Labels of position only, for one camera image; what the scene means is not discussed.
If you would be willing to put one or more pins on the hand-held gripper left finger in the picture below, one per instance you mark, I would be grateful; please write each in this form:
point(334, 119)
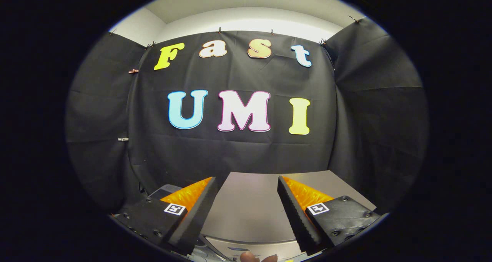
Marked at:
point(198, 219)

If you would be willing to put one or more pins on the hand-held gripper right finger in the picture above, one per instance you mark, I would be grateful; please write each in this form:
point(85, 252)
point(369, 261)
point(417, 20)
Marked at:
point(296, 219)

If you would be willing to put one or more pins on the grey cabinet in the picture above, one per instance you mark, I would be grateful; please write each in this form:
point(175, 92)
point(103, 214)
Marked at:
point(250, 208)

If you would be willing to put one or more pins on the black backdrop cloth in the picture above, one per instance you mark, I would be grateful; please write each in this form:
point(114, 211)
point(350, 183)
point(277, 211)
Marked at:
point(238, 154)

